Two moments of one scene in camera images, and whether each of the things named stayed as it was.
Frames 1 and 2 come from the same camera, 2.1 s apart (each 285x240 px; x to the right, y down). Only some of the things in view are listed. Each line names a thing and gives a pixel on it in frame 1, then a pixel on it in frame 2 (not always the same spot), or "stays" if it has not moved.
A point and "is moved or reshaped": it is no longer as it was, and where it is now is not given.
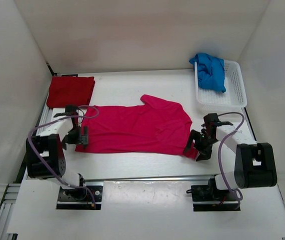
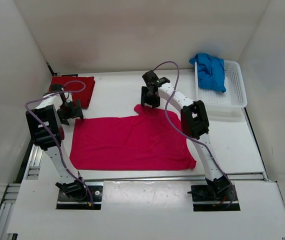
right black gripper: [205, 153] to [143, 95]
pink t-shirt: [152, 125] is moved or reshaped
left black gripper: [83, 138] to [75, 113]
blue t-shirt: [211, 72] stays
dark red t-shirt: [65, 91] stays
